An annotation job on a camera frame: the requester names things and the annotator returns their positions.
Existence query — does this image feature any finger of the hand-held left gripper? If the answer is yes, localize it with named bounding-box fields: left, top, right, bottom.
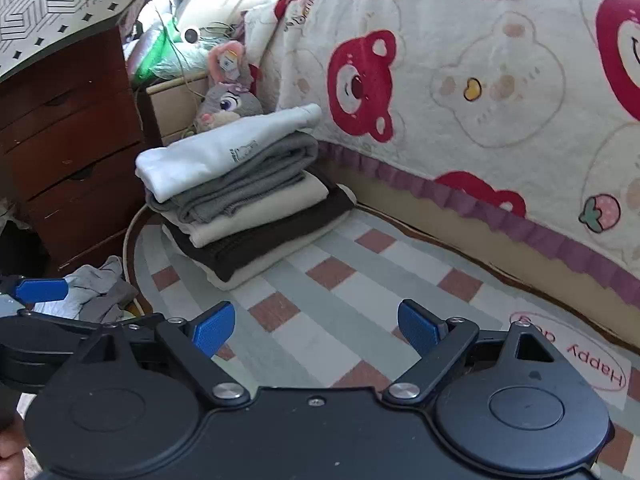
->
left=17, top=309, right=167, bottom=336
left=0, top=274, right=69, bottom=305

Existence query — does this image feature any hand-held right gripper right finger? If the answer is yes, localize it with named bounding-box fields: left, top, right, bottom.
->
left=382, top=299, right=556, bottom=406

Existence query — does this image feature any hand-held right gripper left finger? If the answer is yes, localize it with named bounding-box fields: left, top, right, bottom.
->
left=75, top=301, right=251, bottom=407

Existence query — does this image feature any white garment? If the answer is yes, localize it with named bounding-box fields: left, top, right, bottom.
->
left=135, top=103, right=322, bottom=202

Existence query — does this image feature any person's left hand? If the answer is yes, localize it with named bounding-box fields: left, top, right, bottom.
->
left=0, top=412, right=31, bottom=480

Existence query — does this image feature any black trash bin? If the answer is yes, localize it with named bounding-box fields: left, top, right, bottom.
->
left=0, top=220, right=51, bottom=278

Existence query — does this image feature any grey crumpled garment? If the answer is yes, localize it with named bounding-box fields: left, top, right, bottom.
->
left=62, top=255, right=140, bottom=323

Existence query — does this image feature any checkered striped rug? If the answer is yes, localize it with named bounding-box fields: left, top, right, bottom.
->
left=122, top=205, right=640, bottom=480

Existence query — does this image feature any beige bed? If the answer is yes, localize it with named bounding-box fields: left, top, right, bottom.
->
left=320, top=155, right=640, bottom=348

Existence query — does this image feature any brown folded garment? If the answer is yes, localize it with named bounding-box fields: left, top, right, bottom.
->
left=162, top=185, right=357, bottom=283

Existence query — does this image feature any red-brown wooden dresser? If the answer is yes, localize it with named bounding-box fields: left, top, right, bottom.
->
left=0, top=25, right=146, bottom=271

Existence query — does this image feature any beige bedside cabinet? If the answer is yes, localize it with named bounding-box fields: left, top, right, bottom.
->
left=145, top=72, right=211, bottom=146

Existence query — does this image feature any grey plush bunny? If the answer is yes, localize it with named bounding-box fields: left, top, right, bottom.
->
left=192, top=42, right=263, bottom=133

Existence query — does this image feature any green plastic bag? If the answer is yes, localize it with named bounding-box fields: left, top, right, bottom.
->
left=131, top=25, right=211, bottom=83

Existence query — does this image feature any bear print quilted blanket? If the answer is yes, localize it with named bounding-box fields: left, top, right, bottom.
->
left=242, top=0, right=640, bottom=306

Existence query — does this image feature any geometric patterned table cover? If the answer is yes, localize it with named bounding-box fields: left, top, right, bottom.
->
left=0, top=0, right=156, bottom=83

